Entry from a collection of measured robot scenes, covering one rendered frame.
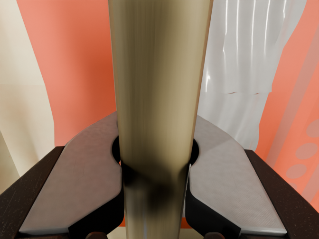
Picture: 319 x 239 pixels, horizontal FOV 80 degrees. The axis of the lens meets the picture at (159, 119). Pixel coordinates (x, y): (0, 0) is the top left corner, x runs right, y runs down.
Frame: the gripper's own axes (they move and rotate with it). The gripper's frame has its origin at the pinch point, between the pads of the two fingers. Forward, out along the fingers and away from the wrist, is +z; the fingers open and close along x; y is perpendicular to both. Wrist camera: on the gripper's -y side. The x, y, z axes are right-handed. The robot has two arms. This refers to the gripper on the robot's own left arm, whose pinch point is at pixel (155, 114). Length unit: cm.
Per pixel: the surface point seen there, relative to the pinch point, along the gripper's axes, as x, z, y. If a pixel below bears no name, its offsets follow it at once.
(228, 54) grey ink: 5.6, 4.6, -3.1
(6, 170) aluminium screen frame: -15.1, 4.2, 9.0
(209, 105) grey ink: 5.0, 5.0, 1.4
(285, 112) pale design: 12.5, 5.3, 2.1
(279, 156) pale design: 13.8, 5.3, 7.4
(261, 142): 11.3, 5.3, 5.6
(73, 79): -7.1, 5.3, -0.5
